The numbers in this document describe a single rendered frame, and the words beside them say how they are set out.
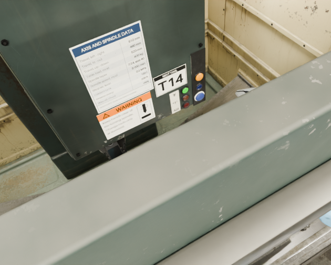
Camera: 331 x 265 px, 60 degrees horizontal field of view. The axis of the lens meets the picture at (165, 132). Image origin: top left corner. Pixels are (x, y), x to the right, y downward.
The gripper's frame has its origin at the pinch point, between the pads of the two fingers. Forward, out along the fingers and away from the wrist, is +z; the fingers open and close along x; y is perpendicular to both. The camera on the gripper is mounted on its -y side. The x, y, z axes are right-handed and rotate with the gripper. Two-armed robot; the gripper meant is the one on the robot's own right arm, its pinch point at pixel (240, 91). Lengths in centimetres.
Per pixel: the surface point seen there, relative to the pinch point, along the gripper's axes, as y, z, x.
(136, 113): 3.2, 23.2, -17.1
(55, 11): -30.8, 27.8, -25.0
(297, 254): 89, -37, 0
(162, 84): -3.1, 18.7, -9.4
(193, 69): -3.7, 13.7, -0.9
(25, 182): 111, 131, -36
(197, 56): -7.3, 13.0, 0.2
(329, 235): 89, -47, 16
